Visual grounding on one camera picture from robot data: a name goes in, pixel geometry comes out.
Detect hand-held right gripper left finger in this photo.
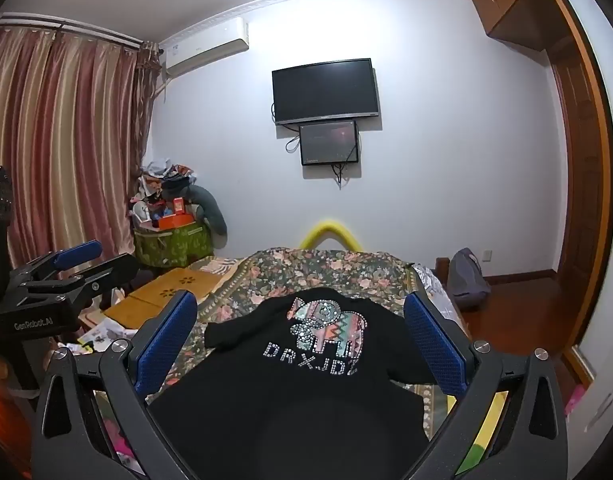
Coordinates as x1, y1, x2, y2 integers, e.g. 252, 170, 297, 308
34, 290, 207, 480

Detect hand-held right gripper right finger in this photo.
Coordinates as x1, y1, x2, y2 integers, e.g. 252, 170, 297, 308
403, 290, 569, 480

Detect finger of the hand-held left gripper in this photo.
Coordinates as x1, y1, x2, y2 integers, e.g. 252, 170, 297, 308
21, 253, 140, 311
9, 241, 103, 286

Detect black printed t-shirt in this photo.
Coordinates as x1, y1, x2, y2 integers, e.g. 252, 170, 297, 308
146, 287, 437, 480

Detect scattered paper sheets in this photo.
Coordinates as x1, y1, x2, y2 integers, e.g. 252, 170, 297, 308
79, 321, 128, 355

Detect white patterned cloth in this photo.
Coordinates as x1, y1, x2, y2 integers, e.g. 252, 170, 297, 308
415, 264, 448, 303

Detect grey backpack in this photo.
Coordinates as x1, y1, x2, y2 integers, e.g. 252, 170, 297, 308
446, 247, 492, 311

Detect orange box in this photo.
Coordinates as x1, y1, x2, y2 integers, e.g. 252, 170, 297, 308
156, 212, 194, 231

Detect yellow orange bedsheet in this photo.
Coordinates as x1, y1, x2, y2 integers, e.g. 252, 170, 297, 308
461, 391, 511, 477

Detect pile of mixed clutter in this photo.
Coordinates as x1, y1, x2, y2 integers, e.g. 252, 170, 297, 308
131, 160, 197, 222

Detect floral blanket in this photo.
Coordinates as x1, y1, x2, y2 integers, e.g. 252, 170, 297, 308
76, 247, 472, 441

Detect pink striped curtain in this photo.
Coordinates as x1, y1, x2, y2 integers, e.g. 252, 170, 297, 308
0, 25, 162, 281

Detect yellow hoop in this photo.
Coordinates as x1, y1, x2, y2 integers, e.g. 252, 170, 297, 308
299, 218, 362, 251

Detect pink cloth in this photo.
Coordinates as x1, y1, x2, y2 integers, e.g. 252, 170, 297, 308
565, 385, 586, 418

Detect wooden door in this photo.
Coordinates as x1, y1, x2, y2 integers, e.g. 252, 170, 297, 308
539, 0, 613, 386

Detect white air conditioner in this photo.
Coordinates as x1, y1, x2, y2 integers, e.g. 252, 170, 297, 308
164, 17, 250, 78

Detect small black wall monitor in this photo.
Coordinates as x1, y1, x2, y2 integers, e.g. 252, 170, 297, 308
300, 120, 360, 166

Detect curtain rail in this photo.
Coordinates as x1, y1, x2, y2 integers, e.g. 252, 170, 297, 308
0, 14, 160, 53

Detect black wall television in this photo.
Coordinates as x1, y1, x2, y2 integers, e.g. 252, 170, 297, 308
272, 58, 379, 126

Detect wooden wall cabinet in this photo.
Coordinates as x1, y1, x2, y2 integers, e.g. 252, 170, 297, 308
470, 0, 559, 52

